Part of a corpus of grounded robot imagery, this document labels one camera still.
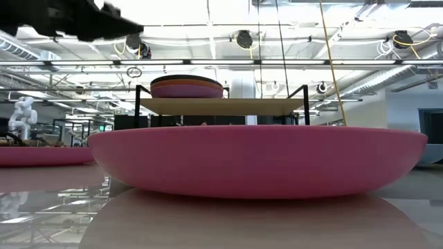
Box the black ceiling cord reel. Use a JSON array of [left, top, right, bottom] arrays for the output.
[[125, 33, 153, 59], [235, 30, 254, 50], [392, 30, 413, 50]]

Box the wooden shelf with black legs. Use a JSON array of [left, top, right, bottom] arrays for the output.
[[134, 84, 311, 127]]

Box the white humanoid robot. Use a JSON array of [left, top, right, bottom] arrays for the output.
[[7, 96, 38, 141]]

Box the red-orange plate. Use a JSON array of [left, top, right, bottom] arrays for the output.
[[150, 79, 225, 91]]

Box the hot pink plate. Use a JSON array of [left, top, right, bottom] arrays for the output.
[[87, 124, 428, 201]]

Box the black hanging cable with coil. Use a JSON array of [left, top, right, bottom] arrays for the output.
[[275, 0, 291, 98]]

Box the blue plate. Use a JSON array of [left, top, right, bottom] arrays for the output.
[[417, 143, 443, 165]]

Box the purple plate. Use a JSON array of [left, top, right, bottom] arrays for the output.
[[150, 84, 225, 100]]

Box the magenta plate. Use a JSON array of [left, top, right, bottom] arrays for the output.
[[0, 146, 95, 168]]

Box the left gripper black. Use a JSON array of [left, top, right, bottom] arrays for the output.
[[0, 0, 145, 42]]

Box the yellow hanging cable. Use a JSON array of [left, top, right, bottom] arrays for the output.
[[318, 0, 348, 127]]

